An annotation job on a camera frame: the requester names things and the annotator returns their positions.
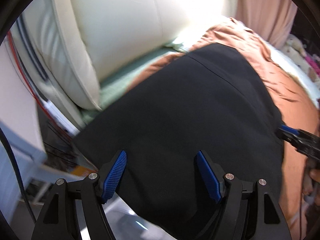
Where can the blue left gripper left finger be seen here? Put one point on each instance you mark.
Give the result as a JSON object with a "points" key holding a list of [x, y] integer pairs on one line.
{"points": [[111, 173]]}

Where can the pink garment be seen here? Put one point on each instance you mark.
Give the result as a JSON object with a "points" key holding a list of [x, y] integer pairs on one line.
{"points": [[313, 64]]}

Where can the black long sleeve shirt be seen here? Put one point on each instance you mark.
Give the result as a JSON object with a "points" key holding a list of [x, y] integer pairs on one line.
{"points": [[209, 99]]}

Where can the pink curtain left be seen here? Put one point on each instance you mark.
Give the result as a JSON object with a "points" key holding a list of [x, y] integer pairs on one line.
{"points": [[270, 19]]}

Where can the white blanket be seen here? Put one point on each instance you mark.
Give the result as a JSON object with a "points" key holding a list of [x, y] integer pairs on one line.
{"points": [[286, 64]]}

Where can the cream padded headboard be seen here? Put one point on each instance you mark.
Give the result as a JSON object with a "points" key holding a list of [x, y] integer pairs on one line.
{"points": [[83, 54]]}

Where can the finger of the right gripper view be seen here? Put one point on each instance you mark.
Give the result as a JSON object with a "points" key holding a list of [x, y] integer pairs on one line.
{"points": [[289, 130]]}

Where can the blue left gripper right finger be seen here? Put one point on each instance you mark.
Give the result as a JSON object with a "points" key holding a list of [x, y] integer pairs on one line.
{"points": [[212, 175]]}

